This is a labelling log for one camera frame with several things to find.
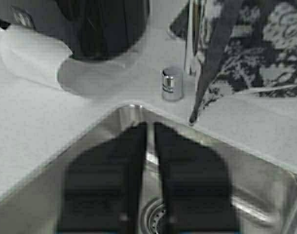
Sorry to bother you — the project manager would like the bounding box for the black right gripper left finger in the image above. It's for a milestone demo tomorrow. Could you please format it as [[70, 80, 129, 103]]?
[[56, 122, 147, 234]]

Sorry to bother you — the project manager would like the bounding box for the small chrome counter cap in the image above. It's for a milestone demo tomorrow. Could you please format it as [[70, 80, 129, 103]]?
[[161, 66, 184, 102]]

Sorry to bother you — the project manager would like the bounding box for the black paper towel dispenser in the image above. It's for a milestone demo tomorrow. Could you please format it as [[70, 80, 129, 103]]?
[[0, 0, 150, 60]]

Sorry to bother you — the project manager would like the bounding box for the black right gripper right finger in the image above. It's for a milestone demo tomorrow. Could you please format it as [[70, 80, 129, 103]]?
[[153, 122, 239, 234]]

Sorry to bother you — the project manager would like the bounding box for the stainless steel double sink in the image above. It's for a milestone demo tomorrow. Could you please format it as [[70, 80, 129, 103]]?
[[0, 105, 297, 234]]

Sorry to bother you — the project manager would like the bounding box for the grey floral patterned cloth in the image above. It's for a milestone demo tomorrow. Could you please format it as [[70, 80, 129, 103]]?
[[169, 0, 297, 125]]

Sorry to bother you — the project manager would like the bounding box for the chrome kitchen faucet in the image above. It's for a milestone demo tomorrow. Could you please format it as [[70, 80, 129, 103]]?
[[184, 0, 206, 76]]

